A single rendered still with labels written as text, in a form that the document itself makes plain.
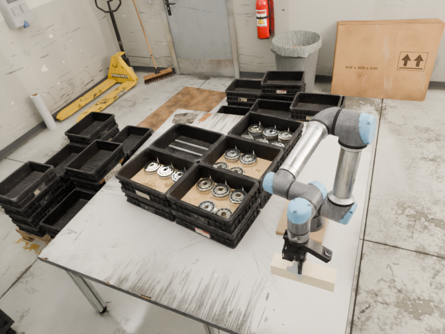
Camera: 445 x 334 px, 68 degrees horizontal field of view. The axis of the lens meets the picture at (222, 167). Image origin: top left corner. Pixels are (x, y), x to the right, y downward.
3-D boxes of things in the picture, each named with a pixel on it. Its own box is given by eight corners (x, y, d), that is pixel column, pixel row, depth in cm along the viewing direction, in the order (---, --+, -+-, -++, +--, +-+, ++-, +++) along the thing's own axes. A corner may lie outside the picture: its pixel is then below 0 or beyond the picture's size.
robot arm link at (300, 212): (316, 200, 106) (304, 217, 101) (315, 222, 112) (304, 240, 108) (294, 191, 110) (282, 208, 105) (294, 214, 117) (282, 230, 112)
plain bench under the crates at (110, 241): (361, 200, 272) (375, 129, 228) (327, 423, 165) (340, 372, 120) (192, 169, 334) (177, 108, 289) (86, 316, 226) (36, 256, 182)
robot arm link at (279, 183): (317, 97, 140) (258, 178, 118) (343, 101, 134) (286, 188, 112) (318, 117, 148) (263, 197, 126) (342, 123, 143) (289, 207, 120)
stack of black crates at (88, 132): (107, 146, 360) (91, 111, 331) (129, 150, 348) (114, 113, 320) (82, 169, 333) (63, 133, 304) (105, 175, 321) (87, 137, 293)
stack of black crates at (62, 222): (85, 207, 290) (75, 187, 276) (112, 214, 279) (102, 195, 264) (51, 242, 263) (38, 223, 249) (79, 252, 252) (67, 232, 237)
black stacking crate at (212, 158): (284, 165, 195) (284, 150, 188) (261, 197, 178) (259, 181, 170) (228, 149, 215) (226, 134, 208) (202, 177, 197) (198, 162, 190)
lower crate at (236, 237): (262, 211, 184) (261, 196, 177) (234, 252, 166) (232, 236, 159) (204, 190, 204) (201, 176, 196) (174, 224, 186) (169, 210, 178)
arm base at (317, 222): (326, 211, 175) (327, 199, 168) (323, 234, 164) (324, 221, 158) (297, 207, 180) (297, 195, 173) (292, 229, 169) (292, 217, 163)
